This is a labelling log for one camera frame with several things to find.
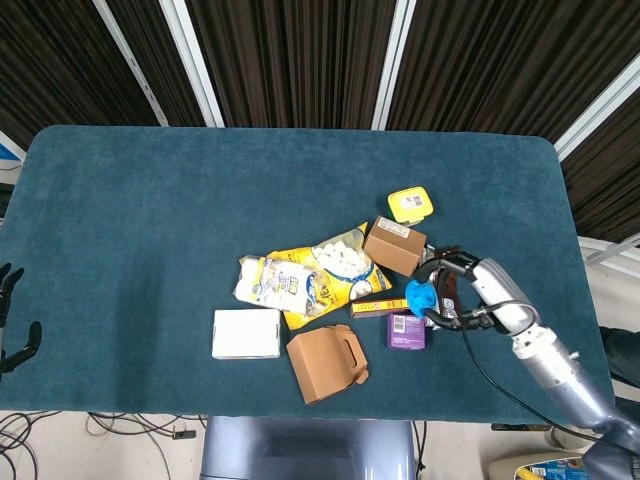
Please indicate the white frame post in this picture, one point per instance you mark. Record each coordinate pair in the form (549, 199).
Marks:
(130, 60)
(192, 60)
(395, 60)
(595, 112)

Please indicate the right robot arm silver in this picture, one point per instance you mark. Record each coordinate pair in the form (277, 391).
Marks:
(565, 370)

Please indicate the blue and white sign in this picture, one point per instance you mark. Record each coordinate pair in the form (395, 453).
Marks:
(10, 150)

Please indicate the beige cart with yellow item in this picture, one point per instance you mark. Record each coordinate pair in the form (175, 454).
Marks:
(540, 467)

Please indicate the blue small object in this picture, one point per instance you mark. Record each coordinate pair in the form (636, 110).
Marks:
(420, 296)

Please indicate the brown chocolate snack bag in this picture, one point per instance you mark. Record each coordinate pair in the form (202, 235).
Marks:
(446, 291)

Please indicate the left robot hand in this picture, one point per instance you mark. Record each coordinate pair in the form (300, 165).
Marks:
(20, 345)

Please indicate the yellow bag of white balls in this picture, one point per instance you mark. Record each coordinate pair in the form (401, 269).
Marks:
(345, 270)

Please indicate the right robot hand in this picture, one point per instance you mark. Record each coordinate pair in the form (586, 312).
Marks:
(500, 290)

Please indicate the white rail frame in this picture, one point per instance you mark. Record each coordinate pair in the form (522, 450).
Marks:
(610, 255)

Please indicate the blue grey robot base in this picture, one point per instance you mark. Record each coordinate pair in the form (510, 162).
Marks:
(307, 450)

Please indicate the purple box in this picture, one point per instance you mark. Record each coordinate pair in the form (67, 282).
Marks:
(405, 332)

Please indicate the white cardboard box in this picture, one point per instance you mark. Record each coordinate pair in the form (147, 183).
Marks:
(245, 334)

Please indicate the dark blue object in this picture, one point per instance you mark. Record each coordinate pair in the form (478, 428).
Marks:
(622, 355)

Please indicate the yellow lidded green container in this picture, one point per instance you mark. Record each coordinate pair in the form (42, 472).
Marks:
(409, 202)

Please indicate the dark pleated curtain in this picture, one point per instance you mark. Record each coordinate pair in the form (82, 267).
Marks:
(300, 55)

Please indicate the yellow red packet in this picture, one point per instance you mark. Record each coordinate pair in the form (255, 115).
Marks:
(377, 307)

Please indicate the small brown cardboard box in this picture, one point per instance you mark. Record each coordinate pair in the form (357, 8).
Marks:
(392, 245)

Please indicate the black floor plug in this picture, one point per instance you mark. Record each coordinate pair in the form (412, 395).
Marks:
(184, 435)

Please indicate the white tissue pack blue print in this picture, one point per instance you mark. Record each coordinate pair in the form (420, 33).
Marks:
(270, 285)

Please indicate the teal table cloth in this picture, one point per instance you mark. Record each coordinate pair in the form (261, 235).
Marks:
(150, 200)

